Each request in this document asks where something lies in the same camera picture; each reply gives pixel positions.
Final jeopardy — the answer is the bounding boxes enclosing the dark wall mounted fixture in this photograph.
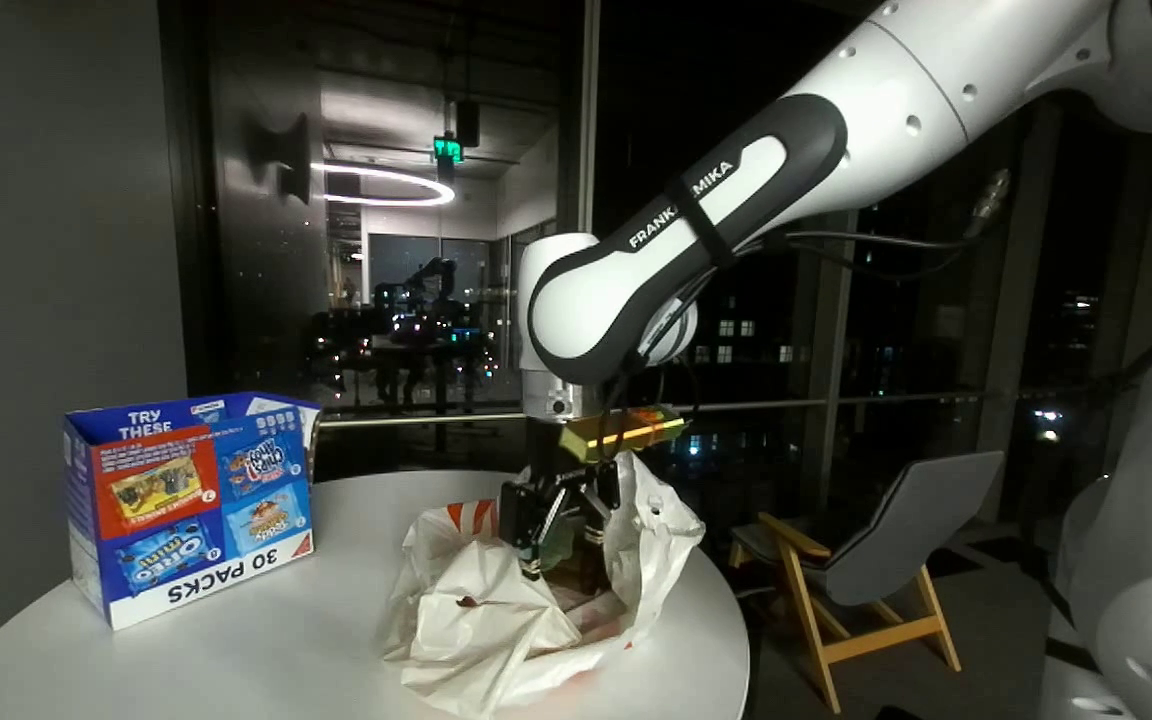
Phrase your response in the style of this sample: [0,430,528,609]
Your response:
[248,117,317,208]

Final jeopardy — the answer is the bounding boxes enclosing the grey wooden lounge chair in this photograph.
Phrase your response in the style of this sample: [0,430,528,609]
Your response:
[731,449,1013,716]

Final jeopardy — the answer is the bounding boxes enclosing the grey window rail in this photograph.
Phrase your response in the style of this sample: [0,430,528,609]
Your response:
[311,390,979,431]

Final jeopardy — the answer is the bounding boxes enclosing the grey window mullion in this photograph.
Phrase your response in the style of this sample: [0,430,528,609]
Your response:
[566,0,608,236]

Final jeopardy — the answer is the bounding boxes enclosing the white plastic bag orange print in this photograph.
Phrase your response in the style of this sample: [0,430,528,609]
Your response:
[374,453,710,716]

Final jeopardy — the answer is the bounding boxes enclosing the black hanging ceiling fixture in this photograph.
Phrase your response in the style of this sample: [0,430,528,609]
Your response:
[451,94,485,152]

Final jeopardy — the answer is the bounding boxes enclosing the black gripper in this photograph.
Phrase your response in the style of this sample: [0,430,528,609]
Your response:
[496,453,623,580]

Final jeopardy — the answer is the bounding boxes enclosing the ring ceiling light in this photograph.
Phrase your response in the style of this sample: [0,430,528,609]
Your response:
[307,155,460,214]

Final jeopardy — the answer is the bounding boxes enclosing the blue snack variety box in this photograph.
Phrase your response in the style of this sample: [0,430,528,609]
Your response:
[60,390,324,631]

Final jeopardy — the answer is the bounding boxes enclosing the yellow wrist camera bar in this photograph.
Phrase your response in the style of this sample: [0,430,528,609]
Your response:
[561,406,692,465]

